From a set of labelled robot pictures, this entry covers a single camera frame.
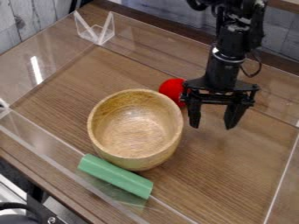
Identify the black metal mount bracket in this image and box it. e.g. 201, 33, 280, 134
25, 195, 65, 224

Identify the clear acrylic tray enclosure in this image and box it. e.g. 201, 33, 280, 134
0, 10, 299, 224

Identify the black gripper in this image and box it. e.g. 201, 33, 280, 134
180, 53, 258, 130

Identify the red plush fruit green leaf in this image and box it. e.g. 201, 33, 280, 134
158, 78, 185, 108

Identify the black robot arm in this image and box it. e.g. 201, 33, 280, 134
180, 0, 266, 130

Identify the black cable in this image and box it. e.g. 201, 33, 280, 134
0, 202, 30, 213

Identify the green rectangular block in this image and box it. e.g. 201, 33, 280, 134
77, 154, 154, 200

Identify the wooden bowl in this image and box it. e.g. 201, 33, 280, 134
86, 88, 182, 172

